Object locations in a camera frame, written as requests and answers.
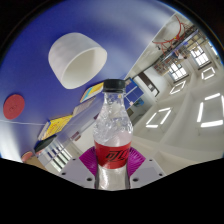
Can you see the red table tennis paddle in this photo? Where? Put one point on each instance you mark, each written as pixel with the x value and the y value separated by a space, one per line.
pixel 28 156

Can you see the brown cardboard box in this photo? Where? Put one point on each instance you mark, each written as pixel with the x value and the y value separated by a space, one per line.
pixel 36 163

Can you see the folded blue table tennis tables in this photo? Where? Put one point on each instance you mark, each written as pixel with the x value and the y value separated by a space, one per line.
pixel 132 91

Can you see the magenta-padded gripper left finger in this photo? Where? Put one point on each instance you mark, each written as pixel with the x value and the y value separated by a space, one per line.
pixel 75 170

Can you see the clear red-labelled drink bottle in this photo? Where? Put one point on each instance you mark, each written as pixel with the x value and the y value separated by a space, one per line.
pixel 112 146

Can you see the white cup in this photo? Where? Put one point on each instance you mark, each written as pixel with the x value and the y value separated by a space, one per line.
pixel 66 53

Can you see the grey pink booklet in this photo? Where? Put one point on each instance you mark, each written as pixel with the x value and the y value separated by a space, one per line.
pixel 84 106

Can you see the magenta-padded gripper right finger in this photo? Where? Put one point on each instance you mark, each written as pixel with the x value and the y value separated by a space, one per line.
pixel 148 170

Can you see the red-legged blue table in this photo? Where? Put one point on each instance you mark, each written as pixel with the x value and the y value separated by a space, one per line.
pixel 170 33

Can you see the shelf unit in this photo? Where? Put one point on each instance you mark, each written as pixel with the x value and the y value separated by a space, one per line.
pixel 173 55

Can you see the flat round red coaster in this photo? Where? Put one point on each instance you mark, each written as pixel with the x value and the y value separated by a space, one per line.
pixel 14 106

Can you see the ceiling lights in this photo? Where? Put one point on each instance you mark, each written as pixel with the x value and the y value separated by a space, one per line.
pixel 206 111

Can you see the black paddle case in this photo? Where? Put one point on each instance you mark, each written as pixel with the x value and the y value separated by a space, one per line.
pixel 45 143

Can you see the dark door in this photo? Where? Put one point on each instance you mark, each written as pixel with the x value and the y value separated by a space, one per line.
pixel 148 83

